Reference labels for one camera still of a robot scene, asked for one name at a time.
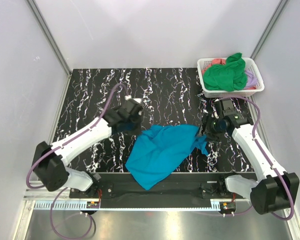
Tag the green t shirt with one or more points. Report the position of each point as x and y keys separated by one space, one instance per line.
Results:
x=227 y=77

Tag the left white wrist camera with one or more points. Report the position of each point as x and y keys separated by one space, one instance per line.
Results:
x=138 y=100

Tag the pink t shirt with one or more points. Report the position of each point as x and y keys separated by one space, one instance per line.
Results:
x=215 y=61

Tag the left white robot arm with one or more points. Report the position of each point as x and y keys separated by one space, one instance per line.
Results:
x=51 y=161

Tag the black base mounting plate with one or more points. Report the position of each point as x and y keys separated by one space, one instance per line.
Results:
x=184 y=191

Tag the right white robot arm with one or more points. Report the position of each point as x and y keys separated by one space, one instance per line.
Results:
x=274 y=190

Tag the lilac t shirt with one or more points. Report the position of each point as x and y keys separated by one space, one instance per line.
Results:
x=252 y=81

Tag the aluminium frame post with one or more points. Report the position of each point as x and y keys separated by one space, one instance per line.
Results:
x=269 y=27
x=48 y=35

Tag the blue t shirt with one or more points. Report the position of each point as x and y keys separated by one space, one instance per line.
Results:
x=158 y=151

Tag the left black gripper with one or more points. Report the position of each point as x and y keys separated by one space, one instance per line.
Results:
x=139 y=119

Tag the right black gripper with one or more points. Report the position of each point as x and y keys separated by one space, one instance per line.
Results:
x=206 y=120

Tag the right aluminium frame post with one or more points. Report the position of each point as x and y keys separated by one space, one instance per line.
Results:
x=269 y=27

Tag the left aluminium frame post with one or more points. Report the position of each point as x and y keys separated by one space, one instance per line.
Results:
x=48 y=35

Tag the white plastic laundry basket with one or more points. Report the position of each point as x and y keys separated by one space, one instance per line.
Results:
x=250 y=65

